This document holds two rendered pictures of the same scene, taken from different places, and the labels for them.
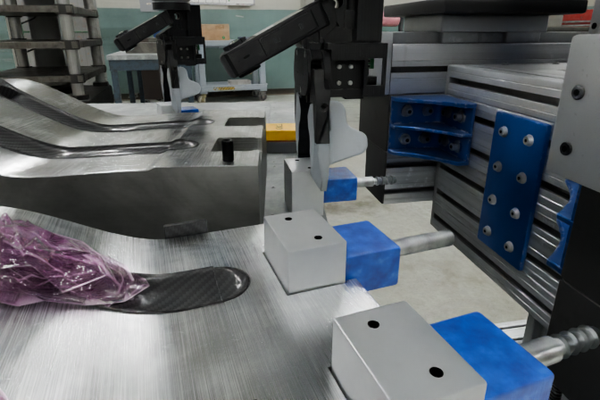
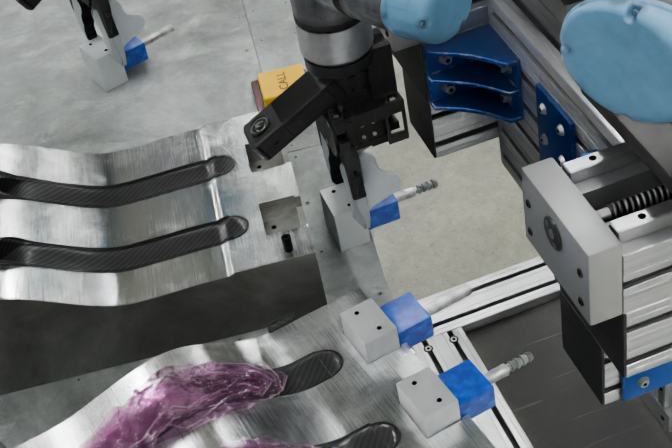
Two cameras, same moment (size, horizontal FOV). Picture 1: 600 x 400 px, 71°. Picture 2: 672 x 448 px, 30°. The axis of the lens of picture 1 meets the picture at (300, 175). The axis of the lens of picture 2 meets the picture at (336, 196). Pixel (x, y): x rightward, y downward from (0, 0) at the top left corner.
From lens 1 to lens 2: 98 cm
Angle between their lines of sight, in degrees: 21
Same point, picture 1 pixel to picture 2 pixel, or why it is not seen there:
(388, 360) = (421, 398)
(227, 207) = (295, 284)
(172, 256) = (284, 348)
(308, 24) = (327, 101)
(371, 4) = (382, 66)
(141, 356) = (309, 416)
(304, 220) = (367, 313)
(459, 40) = not seen: outside the picture
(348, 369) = (406, 403)
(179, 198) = (256, 288)
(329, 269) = (389, 343)
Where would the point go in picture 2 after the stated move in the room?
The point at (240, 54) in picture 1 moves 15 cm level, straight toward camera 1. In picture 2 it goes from (270, 143) to (308, 234)
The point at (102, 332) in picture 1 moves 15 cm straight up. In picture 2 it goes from (286, 409) to (254, 297)
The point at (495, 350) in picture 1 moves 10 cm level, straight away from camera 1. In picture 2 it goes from (471, 380) to (501, 303)
